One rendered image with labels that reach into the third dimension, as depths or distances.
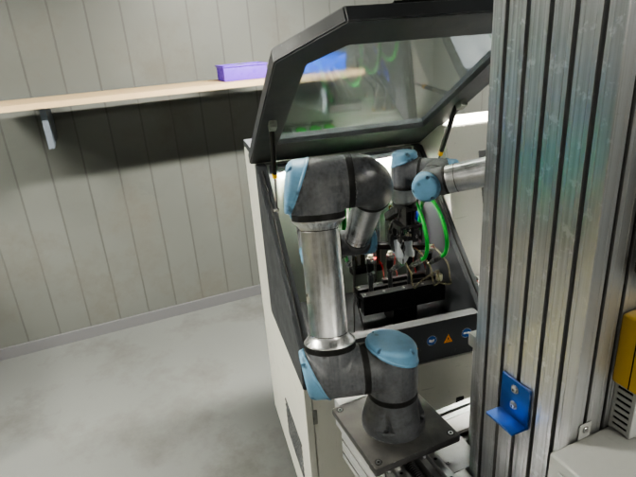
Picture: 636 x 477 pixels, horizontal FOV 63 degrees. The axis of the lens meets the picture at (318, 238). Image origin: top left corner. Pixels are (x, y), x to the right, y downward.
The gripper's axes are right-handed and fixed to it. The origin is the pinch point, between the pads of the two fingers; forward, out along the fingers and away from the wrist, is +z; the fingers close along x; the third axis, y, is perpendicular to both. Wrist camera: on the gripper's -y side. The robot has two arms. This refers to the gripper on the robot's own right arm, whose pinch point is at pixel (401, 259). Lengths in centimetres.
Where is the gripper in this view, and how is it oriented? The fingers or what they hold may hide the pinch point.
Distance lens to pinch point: 168.3
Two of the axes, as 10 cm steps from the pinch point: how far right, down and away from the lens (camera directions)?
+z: 0.7, 9.3, 3.7
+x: 9.6, -1.6, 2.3
